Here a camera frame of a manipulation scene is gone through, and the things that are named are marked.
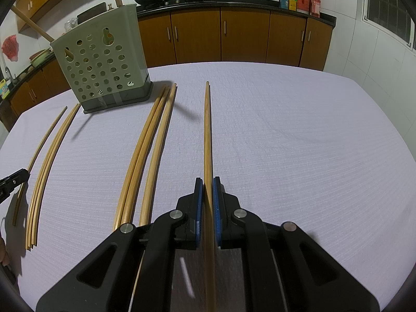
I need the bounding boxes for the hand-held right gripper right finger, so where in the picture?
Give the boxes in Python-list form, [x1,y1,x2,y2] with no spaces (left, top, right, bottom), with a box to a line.
[211,175,380,312]

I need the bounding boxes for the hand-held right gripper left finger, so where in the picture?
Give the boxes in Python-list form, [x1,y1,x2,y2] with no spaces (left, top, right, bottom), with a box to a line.
[36,177,205,312]

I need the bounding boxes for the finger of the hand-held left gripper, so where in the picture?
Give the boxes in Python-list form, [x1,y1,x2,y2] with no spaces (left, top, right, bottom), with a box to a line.
[0,168,30,202]

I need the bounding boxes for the grey-green perforated chopstick holder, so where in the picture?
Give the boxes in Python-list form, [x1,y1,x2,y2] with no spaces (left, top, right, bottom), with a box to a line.
[50,3,154,114]

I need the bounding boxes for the person's left hand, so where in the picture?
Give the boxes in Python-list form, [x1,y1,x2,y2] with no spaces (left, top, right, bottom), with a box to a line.
[0,237,10,266]

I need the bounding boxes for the green bowl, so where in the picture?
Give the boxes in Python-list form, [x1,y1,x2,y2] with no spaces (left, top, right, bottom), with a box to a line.
[29,49,53,67]

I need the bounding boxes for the red plastic bag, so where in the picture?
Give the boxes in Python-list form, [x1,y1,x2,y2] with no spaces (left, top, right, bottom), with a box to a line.
[2,35,19,62]

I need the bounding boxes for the dark cutting board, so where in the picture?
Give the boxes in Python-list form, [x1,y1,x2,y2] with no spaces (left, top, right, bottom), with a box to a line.
[77,2,108,24]

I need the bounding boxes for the black kitchen countertop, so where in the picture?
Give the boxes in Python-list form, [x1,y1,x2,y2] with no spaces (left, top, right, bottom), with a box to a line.
[10,0,337,85]

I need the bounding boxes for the barred window with white frame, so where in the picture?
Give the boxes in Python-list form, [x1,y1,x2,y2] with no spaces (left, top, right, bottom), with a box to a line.
[362,0,416,51]

